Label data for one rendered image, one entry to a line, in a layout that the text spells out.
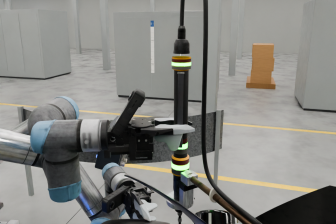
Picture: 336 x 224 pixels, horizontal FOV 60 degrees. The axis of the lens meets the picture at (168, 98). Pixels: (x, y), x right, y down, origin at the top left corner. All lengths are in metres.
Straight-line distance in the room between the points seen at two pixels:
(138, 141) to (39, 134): 0.22
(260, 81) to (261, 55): 0.75
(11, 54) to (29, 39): 0.93
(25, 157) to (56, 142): 0.15
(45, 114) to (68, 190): 0.35
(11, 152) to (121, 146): 0.28
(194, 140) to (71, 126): 2.10
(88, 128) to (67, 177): 0.13
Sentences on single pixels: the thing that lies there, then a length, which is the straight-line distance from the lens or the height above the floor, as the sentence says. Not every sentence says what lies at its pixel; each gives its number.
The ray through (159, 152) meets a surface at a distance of 2.62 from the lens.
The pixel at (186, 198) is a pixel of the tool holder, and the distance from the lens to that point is 0.74.
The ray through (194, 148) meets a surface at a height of 0.63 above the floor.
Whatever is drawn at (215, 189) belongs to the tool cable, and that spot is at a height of 1.41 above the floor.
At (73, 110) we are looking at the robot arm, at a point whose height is 1.43.
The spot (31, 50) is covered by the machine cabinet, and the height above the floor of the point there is 0.97.
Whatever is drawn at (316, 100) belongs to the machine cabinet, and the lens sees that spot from 6.74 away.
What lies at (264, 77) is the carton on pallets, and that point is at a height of 0.33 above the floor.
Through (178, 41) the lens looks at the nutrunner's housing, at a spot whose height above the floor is 1.70.
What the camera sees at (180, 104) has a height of 1.56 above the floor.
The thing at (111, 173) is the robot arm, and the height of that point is 1.21.
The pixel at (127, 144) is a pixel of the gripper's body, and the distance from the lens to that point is 0.69.
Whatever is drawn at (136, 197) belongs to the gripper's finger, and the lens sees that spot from 0.94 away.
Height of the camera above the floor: 1.73
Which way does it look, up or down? 14 degrees down
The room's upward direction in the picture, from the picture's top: straight up
